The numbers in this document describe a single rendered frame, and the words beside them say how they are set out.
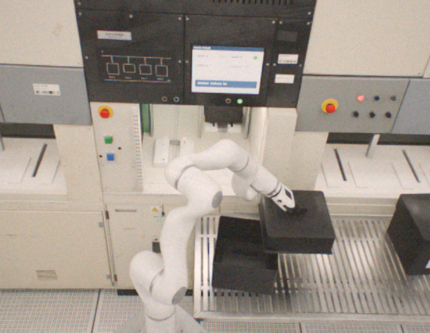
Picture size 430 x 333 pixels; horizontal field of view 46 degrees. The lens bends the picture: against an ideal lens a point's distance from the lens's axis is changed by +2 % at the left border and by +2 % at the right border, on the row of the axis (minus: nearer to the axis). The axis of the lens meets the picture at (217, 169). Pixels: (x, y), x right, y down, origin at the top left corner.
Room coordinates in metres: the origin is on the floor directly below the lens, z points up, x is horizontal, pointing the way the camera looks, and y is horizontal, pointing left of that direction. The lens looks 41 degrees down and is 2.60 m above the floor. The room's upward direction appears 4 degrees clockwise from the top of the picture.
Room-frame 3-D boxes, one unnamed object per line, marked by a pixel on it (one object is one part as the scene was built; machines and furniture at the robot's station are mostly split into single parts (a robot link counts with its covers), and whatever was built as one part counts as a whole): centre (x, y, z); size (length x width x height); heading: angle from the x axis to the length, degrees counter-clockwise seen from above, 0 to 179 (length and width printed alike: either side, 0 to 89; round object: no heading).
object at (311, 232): (1.51, -0.36, 1.02); 0.29 x 0.29 x 0.13; 4
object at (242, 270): (1.43, -0.15, 0.85); 0.28 x 0.28 x 0.17; 86
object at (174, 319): (1.07, 0.18, 0.85); 0.19 x 0.19 x 0.18
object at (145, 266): (1.09, 0.21, 1.07); 0.19 x 0.12 x 0.24; 50
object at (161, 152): (2.05, 0.24, 0.89); 0.22 x 0.21 x 0.04; 4
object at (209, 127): (2.39, -0.01, 0.89); 0.22 x 0.21 x 0.04; 4
